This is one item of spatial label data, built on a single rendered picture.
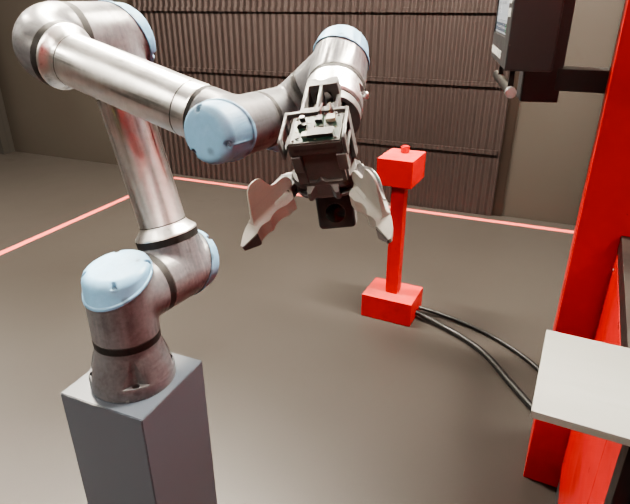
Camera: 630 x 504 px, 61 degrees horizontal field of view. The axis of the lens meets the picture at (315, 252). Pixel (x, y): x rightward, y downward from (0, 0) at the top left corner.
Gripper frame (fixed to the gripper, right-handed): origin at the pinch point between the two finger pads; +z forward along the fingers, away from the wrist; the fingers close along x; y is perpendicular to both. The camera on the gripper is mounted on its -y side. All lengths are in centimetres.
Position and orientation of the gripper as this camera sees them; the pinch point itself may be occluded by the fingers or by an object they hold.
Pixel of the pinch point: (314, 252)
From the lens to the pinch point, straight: 53.8
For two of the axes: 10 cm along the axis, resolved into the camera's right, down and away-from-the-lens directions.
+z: -1.2, 7.7, -6.3
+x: 9.7, -0.5, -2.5
